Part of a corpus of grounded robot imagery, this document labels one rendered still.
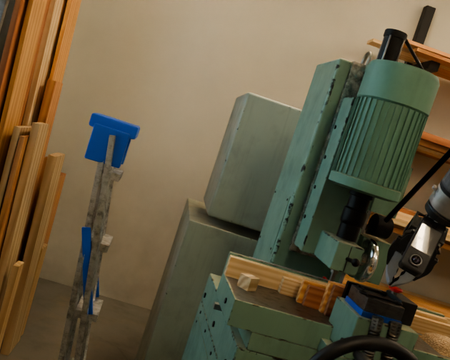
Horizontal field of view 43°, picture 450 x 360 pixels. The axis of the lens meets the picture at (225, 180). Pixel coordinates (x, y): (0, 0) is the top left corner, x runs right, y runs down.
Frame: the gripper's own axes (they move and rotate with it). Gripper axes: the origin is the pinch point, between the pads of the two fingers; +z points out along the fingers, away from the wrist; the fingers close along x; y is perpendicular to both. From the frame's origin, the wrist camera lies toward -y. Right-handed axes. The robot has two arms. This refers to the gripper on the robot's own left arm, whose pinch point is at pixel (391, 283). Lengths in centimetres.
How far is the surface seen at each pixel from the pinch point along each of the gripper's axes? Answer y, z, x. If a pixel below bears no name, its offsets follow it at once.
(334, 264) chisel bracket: 9.8, 11.8, 11.4
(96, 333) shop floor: 71, 188, 95
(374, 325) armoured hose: -8.4, 5.0, -1.1
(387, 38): 51, -28, 30
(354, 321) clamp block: -8.7, 6.7, 2.5
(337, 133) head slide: 35.3, -5.4, 28.3
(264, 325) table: -12.9, 18.2, 17.4
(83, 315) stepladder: 8, 86, 71
